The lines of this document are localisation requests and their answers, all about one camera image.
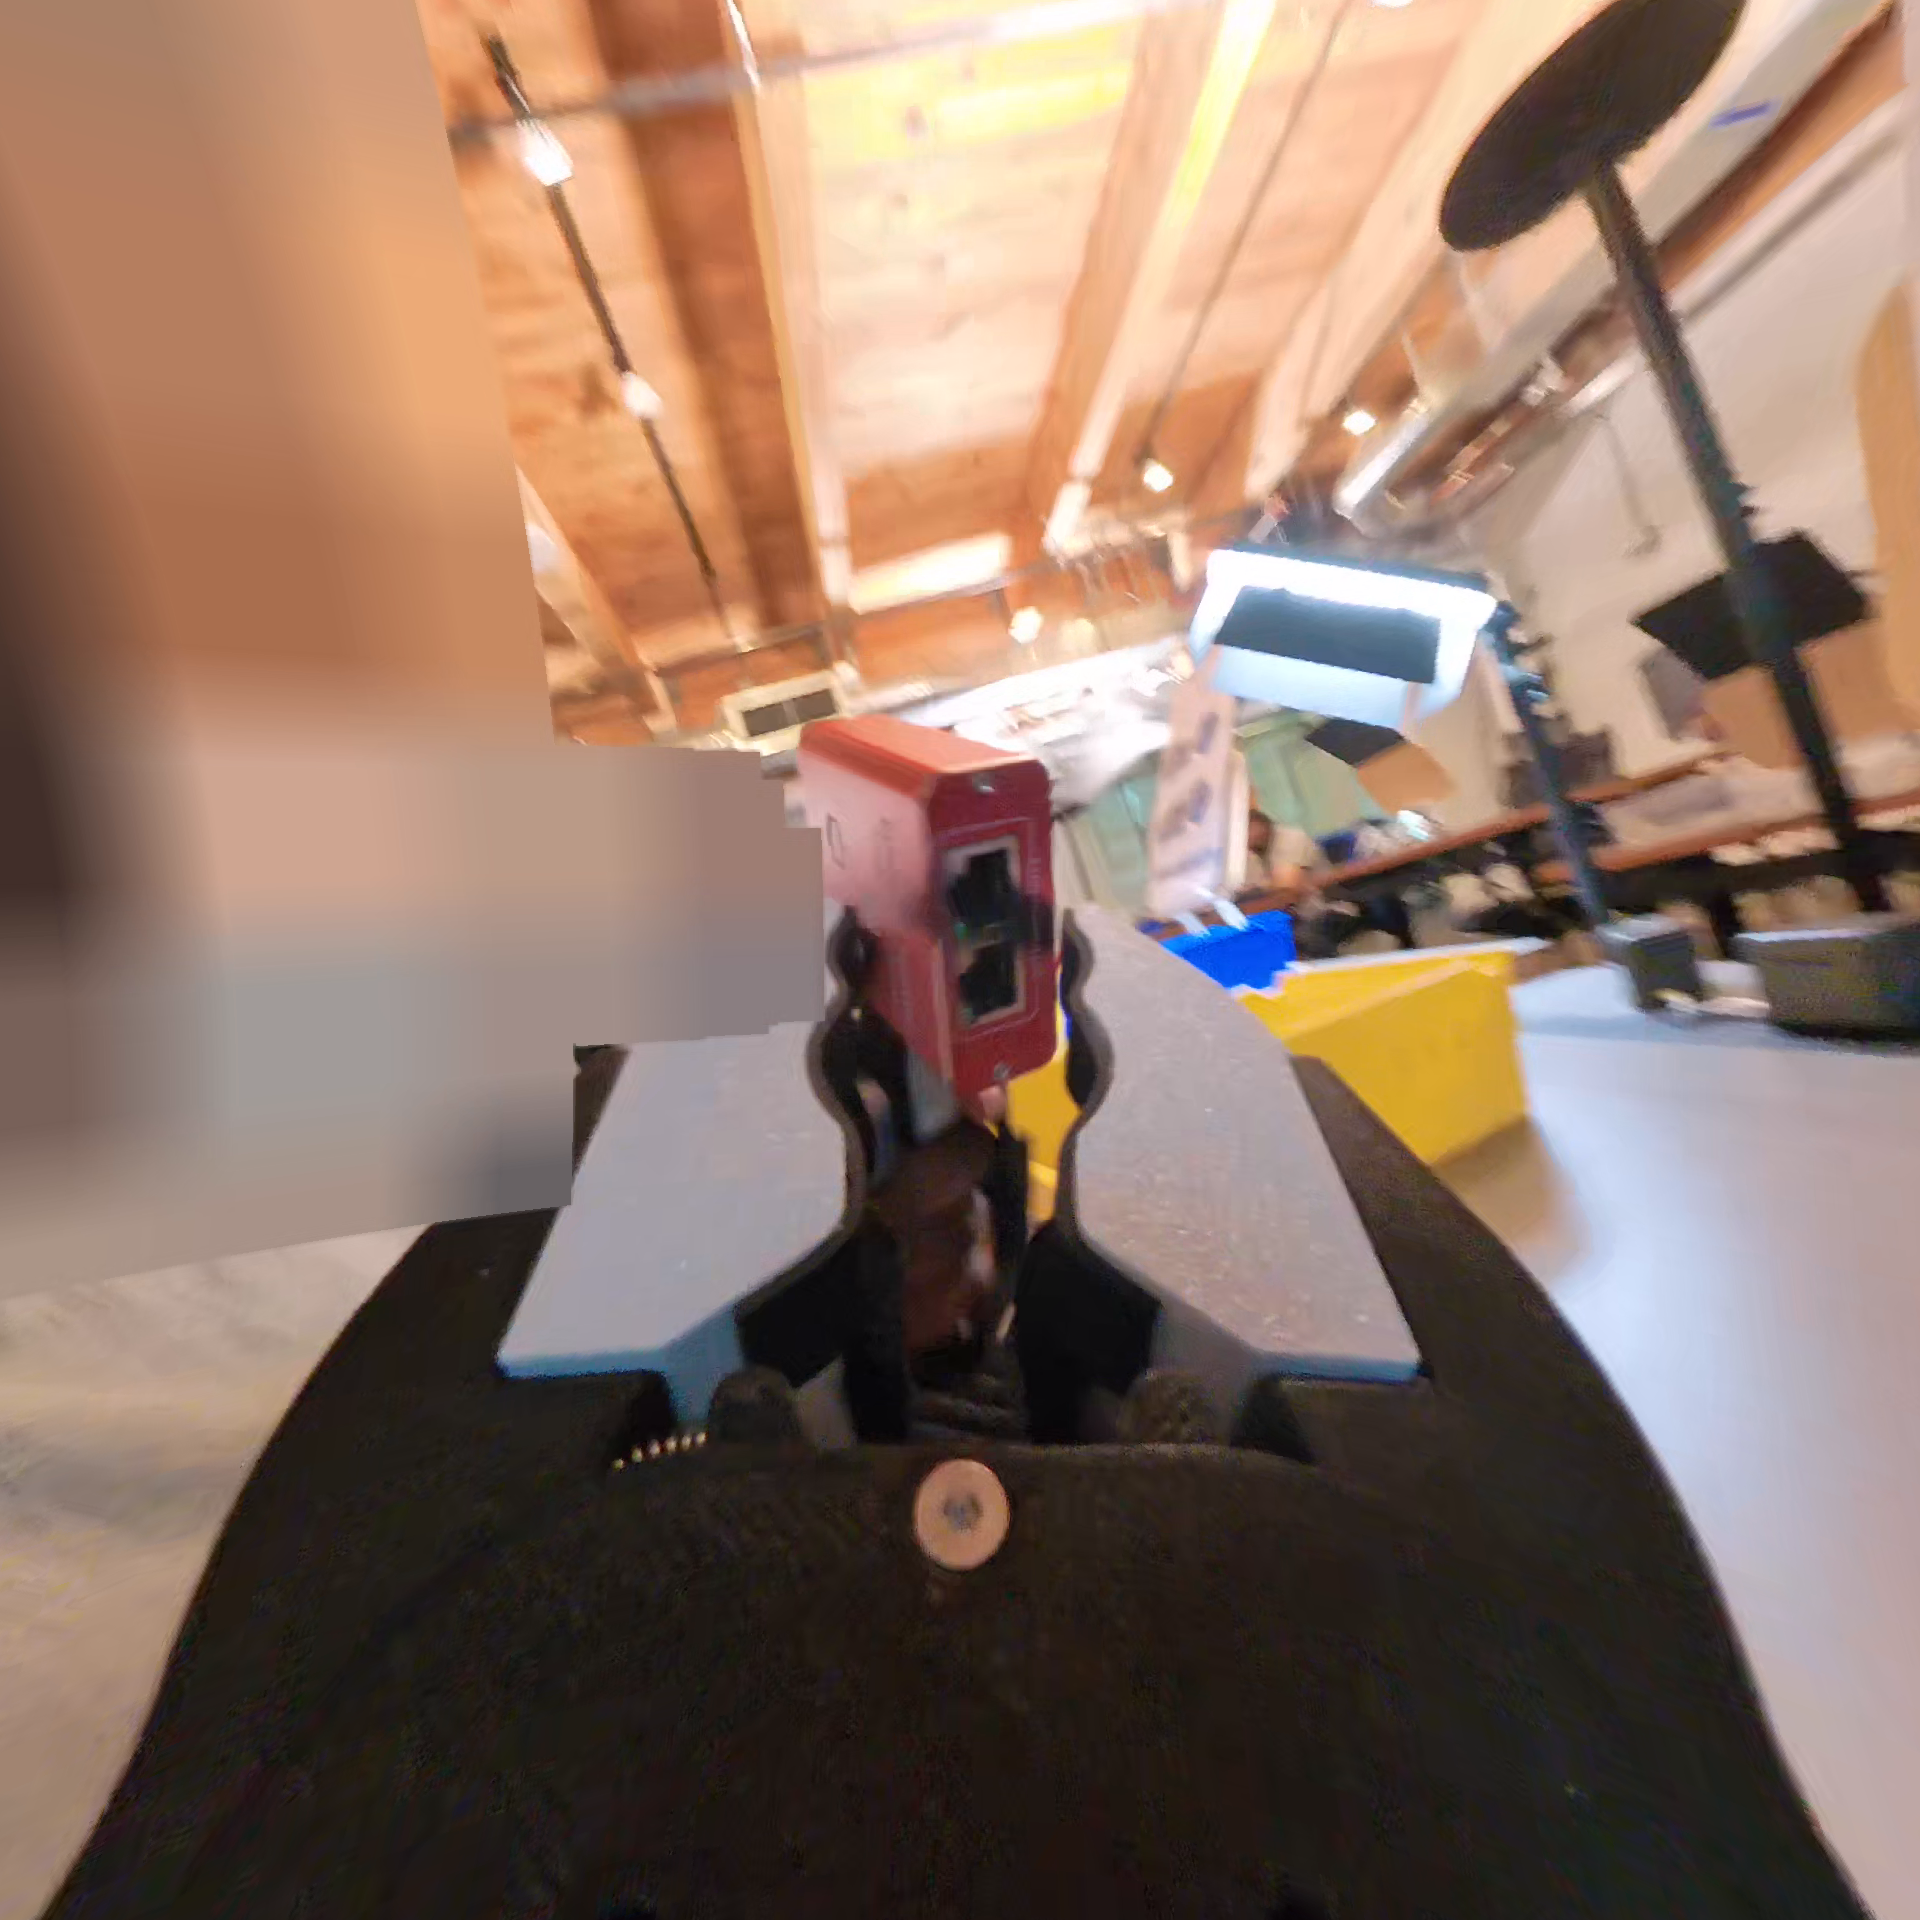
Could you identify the wooden top office desk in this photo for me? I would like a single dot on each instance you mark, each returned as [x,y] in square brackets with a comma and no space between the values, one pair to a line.
[1500,833]

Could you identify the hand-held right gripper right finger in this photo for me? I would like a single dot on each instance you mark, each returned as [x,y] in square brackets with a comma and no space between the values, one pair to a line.
[1231,1201]

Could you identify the studio light panel on stand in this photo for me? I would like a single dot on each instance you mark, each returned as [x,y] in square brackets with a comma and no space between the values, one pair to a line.
[1319,638]

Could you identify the red metal adapter box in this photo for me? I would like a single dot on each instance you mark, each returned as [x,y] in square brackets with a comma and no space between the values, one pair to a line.
[902,869]

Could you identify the yellow plastic bin with divider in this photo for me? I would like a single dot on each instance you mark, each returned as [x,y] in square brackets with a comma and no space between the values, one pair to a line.
[1396,1037]

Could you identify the blue plastic bin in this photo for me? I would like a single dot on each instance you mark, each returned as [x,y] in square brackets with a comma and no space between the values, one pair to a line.
[1245,961]

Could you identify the black pole stand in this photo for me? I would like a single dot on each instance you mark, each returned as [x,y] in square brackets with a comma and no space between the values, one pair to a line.
[1590,89]

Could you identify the black equipment case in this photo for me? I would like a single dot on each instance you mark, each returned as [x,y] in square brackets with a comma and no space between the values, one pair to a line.
[1651,961]
[1829,974]

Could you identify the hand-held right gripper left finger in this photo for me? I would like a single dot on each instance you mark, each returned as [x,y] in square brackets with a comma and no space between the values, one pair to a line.
[691,1201]

